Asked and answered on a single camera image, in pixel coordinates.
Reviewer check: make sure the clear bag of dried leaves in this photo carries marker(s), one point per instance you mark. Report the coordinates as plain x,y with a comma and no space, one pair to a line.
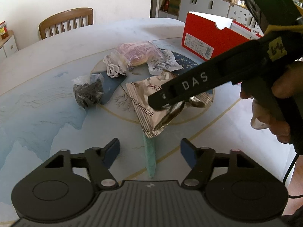
87,92

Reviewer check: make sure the green cloth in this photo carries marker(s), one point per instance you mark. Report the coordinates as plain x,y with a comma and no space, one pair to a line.
150,156

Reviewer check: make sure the marble patterned desktop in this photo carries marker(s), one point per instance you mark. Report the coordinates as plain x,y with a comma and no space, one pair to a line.
47,123

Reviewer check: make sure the red-lidded sauce jar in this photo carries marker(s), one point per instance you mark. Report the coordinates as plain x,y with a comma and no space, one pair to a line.
3,30

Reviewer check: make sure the white printed sachet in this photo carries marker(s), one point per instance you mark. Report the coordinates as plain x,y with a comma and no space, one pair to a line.
163,63

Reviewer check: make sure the person's right hand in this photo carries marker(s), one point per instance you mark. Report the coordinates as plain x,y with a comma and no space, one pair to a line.
267,118

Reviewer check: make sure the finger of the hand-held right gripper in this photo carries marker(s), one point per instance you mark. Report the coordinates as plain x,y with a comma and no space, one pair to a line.
158,100

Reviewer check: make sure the red cardboard box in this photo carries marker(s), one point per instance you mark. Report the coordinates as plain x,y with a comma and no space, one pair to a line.
196,28

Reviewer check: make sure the grey and wood wall cabinet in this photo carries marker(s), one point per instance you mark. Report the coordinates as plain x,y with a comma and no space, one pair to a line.
203,2

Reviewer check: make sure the pink printed bread bag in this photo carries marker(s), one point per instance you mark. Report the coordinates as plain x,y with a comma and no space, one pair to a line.
137,52

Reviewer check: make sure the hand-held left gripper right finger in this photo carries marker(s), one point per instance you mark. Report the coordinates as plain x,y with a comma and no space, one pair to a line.
188,152

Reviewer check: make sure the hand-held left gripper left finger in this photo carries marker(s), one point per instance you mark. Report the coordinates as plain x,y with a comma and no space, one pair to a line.
111,151

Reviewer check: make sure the white side cabinet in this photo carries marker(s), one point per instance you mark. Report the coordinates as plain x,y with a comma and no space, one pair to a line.
10,47

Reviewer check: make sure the red bottle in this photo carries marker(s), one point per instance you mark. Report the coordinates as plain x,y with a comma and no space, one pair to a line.
167,4

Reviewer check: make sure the silver foil snack packet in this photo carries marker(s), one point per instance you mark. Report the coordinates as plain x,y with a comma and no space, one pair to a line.
144,106

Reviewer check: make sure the wooden slatted chair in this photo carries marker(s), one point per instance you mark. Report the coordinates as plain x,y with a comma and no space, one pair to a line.
66,16

